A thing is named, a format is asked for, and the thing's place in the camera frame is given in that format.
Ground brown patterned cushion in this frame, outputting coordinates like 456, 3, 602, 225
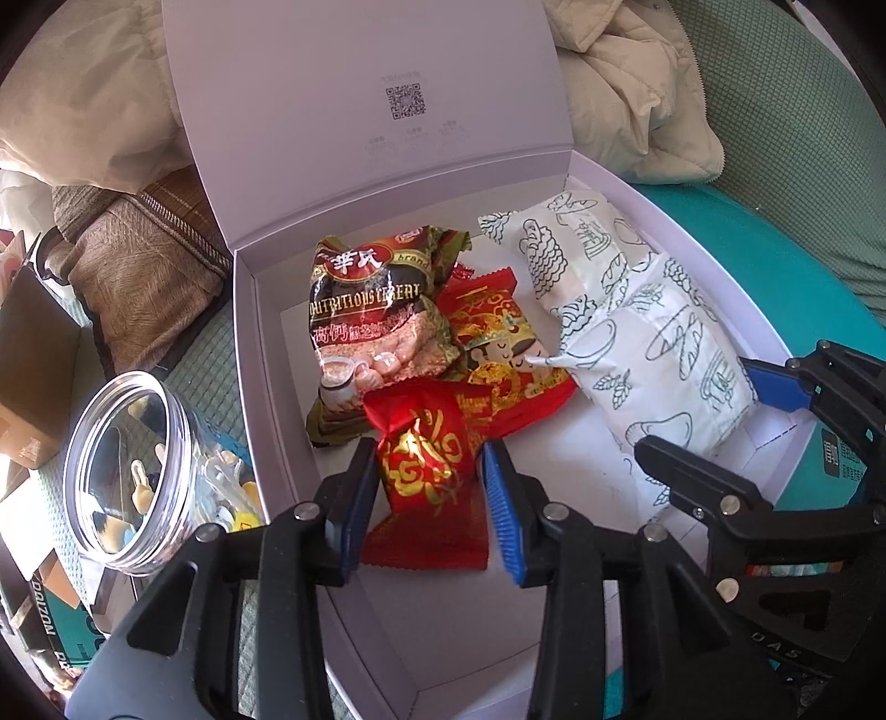
50, 168, 234, 378

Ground beige quilted jacket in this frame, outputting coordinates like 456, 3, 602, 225
0, 0, 724, 189

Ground brown cereal packet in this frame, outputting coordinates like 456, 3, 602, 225
305, 225, 472, 448

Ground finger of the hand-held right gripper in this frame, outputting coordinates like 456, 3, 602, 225
740, 339, 886, 500
635, 436, 886, 662

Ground red cartoon figure snack packet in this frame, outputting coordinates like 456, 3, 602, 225
436, 266, 579, 440

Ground red gold swirl snack packet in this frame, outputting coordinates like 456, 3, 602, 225
360, 384, 496, 572

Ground white lidded gift box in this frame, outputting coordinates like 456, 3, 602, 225
161, 0, 818, 720

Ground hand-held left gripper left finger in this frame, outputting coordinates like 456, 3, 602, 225
65, 439, 382, 720

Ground dark printed box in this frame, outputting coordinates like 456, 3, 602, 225
0, 547, 112, 700

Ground brown cardboard box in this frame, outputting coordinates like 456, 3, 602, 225
0, 232, 80, 475

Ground clear jar of clips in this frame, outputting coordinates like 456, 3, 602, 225
62, 370, 267, 575

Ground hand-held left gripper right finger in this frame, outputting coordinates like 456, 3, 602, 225
482, 441, 783, 720

